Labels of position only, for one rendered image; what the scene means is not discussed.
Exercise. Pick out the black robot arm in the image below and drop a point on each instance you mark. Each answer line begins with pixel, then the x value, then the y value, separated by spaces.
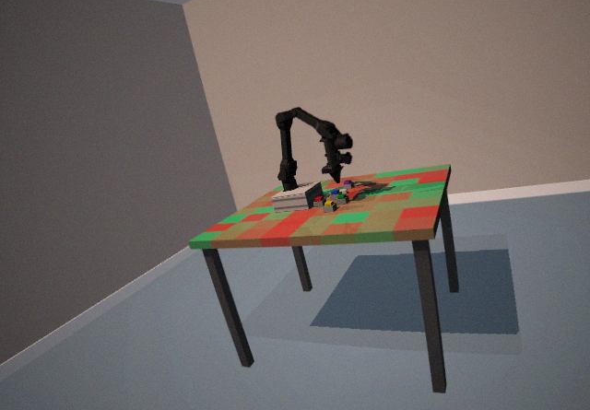
pixel 333 139

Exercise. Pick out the green button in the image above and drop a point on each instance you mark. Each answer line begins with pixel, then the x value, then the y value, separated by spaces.
pixel 342 199

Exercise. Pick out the red button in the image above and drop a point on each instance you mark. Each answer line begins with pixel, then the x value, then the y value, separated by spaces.
pixel 319 201

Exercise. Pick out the yellow button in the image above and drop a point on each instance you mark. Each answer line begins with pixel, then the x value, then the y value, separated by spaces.
pixel 329 206

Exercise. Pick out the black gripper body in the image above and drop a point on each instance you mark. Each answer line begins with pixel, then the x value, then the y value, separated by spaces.
pixel 332 165

